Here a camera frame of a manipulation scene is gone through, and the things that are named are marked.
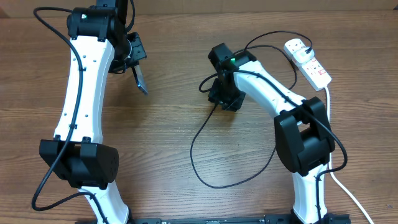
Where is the white power strip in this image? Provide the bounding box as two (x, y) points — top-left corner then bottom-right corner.
(284, 39), (332, 91)

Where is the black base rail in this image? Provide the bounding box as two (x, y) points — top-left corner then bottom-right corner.
(127, 213), (351, 224)

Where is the black smartphone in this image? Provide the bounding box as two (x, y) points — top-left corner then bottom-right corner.
(132, 65), (149, 95)

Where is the white charger adapter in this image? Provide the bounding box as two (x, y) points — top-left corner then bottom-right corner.
(293, 47), (315, 65)

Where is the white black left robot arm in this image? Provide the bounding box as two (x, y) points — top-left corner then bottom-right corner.
(39, 0), (147, 223)

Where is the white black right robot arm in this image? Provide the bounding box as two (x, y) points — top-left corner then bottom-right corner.
(208, 43), (337, 223)

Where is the white power strip cord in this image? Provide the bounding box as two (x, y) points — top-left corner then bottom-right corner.
(323, 86), (376, 224)

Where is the black USB charging cable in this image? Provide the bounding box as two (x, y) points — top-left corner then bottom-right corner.
(190, 30), (313, 190)

